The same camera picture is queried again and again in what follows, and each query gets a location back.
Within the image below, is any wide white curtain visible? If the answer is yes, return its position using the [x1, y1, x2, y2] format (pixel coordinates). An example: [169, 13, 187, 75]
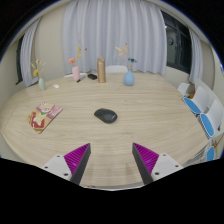
[62, 0, 168, 76]

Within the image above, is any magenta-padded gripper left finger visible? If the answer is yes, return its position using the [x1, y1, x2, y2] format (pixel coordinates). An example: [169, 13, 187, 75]
[42, 142, 92, 186]

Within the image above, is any green vase with flowers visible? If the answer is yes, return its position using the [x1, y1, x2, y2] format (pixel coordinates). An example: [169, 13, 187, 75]
[30, 58, 47, 92]

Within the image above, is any gold drink bottle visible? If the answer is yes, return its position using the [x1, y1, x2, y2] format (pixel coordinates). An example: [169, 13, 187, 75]
[96, 56, 107, 84]

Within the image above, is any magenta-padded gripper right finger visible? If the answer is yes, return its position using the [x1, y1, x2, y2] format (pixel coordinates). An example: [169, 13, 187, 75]
[131, 142, 184, 185]

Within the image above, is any pink vase with flowers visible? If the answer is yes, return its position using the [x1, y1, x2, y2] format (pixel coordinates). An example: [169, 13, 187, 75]
[67, 45, 89, 83]

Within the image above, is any blue vase with flowers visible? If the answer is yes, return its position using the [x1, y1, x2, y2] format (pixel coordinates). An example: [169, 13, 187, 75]
[115, 42, 138, 87]

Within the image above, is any black computer mouse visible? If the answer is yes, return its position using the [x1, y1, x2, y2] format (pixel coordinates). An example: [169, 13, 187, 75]
[93, 107, 118, 125]

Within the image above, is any narrow white curtain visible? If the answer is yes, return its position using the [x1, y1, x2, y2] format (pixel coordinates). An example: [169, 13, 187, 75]
[188, 28, 204, 84]
[19, 18, 43, 88]

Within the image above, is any white chair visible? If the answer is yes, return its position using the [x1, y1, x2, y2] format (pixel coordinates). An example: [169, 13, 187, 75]
[105, 64, 129, 74]

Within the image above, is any group of white blue chairs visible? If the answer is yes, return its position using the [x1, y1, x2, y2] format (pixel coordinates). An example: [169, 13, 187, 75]
[177, 78, 224, 163]

